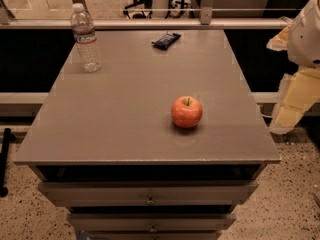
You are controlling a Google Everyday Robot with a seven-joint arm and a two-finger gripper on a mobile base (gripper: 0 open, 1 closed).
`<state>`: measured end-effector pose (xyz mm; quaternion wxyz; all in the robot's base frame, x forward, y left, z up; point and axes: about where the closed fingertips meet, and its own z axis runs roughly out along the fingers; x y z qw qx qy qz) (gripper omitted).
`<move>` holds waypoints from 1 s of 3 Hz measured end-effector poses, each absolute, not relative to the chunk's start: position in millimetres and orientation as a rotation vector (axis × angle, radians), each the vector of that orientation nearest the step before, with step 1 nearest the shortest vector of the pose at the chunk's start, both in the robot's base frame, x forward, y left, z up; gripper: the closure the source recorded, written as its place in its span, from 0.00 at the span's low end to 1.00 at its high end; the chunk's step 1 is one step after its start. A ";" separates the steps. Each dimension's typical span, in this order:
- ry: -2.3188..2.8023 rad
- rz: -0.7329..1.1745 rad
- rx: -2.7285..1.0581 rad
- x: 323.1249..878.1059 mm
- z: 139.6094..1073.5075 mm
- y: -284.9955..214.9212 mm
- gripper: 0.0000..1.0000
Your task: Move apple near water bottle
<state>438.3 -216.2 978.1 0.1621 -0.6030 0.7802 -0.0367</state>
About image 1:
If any dark blue snack bar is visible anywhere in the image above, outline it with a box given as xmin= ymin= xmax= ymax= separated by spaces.
xmin=152 ymin=33 xmax=181 ymax=50

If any grey drawer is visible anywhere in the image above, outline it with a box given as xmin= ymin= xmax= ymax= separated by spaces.
xmin=68 ymin=213 xmax=235 ymax=233
xmin=38 ymin=180 xmax=258 ymax=207

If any red apple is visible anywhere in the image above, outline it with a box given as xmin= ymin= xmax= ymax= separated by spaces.
xmin=171 ymin=96 xmax=203 ymax=128

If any black bar on floor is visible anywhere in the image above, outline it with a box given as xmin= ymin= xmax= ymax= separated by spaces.
xmin=0 ymin=128 xmax=12 ymax=198

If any upper grey drawer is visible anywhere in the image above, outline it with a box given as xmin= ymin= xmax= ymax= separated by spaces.
xmin=38 ymin=180 xmax=258 ymax=207

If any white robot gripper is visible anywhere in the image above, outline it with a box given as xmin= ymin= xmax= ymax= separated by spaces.
xmin=266 ymin=0 xmax=320 ymax=134

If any lower grey drawer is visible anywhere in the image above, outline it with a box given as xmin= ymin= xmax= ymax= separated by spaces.
xmin=68 ymin=213 xmax=235 ymax=233

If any clear plastic water bottle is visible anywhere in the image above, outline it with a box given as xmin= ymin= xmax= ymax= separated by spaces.
xmin=70 ymin=3 xmax=102 ymax=72

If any grey metal railing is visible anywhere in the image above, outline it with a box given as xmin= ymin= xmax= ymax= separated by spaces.
xmin=0 ymin=0 xmax=320 ymax=30

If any black office chair base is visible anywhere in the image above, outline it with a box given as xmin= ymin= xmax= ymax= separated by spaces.
xmin=123 ymin=0 xmax=191 ymax=19

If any grey drawer cabinet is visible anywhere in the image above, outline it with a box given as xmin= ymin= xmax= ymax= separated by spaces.
xmin=16 ymin=30 xmax=280 ymax=240

